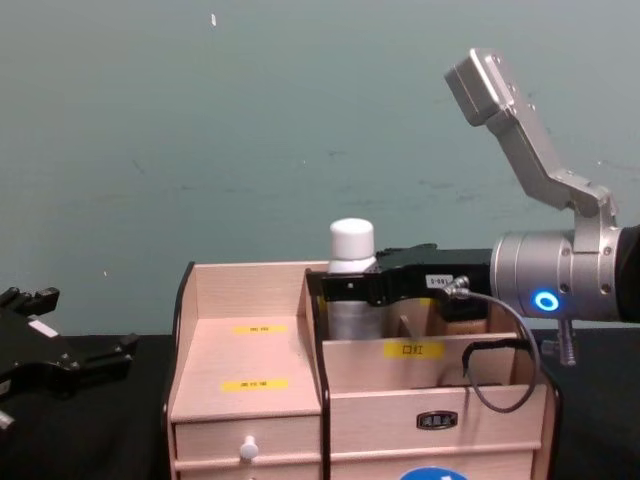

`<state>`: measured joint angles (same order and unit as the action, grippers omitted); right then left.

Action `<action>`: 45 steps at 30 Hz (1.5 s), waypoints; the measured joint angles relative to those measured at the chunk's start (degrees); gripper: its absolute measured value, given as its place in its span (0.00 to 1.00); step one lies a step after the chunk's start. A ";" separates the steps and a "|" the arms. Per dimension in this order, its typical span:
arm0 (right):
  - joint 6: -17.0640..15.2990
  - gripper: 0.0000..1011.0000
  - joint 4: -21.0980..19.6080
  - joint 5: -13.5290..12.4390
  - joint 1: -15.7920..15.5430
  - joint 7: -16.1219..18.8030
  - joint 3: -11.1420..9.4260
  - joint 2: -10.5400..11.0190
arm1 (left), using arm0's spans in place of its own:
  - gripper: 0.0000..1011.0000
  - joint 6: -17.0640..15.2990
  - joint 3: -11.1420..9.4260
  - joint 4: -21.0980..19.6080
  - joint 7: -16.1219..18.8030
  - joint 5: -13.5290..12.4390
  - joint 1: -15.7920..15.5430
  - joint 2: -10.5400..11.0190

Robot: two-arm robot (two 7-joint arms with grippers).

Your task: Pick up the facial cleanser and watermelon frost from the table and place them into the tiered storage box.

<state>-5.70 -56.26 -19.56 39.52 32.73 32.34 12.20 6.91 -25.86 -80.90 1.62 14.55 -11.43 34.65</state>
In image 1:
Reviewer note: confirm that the wooden desk organizer with drawers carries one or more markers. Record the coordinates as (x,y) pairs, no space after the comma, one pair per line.
(260,360)

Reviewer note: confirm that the white drawer knob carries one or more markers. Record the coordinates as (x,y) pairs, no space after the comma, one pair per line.
(249,447)

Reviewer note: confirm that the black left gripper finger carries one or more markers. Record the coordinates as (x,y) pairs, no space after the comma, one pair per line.
(107,362)
(35,300)

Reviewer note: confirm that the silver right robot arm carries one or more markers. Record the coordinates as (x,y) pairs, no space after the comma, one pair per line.
(530,280)

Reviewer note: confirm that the blue round sticker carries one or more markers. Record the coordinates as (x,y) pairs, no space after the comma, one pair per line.
(432,475)

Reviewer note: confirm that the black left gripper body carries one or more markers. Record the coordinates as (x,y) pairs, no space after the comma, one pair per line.
(35,360)

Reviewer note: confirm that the black table cloth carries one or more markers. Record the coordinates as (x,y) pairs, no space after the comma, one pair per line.
(100,440)

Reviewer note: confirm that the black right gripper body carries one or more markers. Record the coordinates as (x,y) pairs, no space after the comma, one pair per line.
(465,265)

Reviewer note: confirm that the silver bottle with white cap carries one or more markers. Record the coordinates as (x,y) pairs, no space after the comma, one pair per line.
(351,240)

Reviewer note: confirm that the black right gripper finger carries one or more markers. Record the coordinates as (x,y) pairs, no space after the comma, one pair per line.
(350,287)
(390,259)

